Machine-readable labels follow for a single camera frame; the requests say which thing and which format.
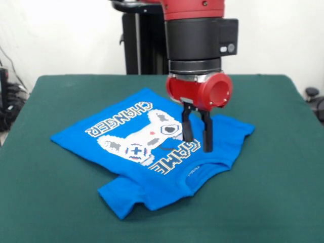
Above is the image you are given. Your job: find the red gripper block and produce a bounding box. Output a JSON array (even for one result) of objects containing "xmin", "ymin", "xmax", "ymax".
[{"xmin": 166, "ymin": 72, "xmax": 233, "ymax": 153}]

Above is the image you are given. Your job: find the blue printed shirt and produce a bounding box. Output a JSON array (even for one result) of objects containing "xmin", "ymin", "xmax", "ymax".
[{"xmin": 50, "ymin": 87, "xmax": 256, "ymax": 220}]

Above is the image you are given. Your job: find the dark green table cloth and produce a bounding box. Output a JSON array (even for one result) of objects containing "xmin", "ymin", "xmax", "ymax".
[{"xmin": 0, "ymin": 74, "xmax": 324, "ymax": 243}]

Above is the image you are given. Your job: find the grey chair base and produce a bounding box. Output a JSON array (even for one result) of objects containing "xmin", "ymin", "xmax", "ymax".
[{"xmin": 304, "ymin": 87, "xmax": 324, "ymax": 125}]

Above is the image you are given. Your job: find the black upright stand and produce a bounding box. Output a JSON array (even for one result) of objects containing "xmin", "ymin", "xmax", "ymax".
[{"xmin": 0, "ymin": 67, "xmax": 10, "ymax": 113}]

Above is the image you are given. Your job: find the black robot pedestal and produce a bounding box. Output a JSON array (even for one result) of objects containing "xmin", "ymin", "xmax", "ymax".
[{"xmin": 108, "ymin": 0, "xmax": 170, "ymax": 75}]

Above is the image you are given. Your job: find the black cable bundle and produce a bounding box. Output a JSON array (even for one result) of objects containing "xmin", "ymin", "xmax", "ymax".
[{"xmin": 0, "ymin": 83, "xmax": 29, "ymax": 132}]

